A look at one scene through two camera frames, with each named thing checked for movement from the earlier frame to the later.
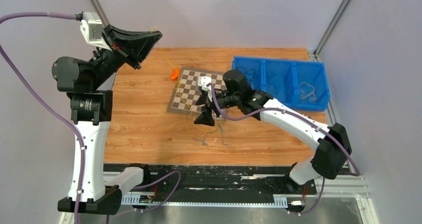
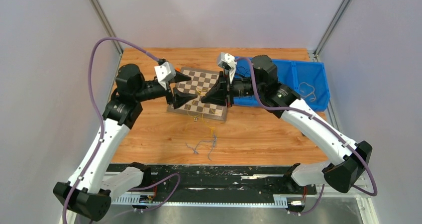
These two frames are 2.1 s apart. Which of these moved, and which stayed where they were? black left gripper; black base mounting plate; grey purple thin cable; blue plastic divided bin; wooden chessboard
Moved: black left gripper; grey purple thin cable
Stayed: wooden chessboard; blue plastic divided bin; black base mounting plate
